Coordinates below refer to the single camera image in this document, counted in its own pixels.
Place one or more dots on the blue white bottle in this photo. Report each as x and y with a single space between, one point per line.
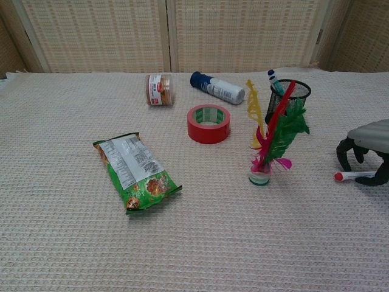
218 88

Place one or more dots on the woven folding screen panel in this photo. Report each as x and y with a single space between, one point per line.
243 33
358 36
12 39
97 33

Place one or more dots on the green snack bag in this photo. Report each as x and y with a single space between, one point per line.
136 170

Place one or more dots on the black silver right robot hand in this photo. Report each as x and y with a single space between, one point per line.
370 134

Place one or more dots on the red capped white marker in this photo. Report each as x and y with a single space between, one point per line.
349 175

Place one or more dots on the clear plastic snack jar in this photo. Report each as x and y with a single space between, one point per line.
158 91

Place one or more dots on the colourful feather shuttlecock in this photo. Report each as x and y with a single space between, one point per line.
282 137

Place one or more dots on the red tape roll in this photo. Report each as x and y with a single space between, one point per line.
206 132

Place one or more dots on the black mesh pen holder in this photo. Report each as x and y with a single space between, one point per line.
299 91

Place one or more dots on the beige woven tablecloth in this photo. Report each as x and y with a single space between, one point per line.
91 243

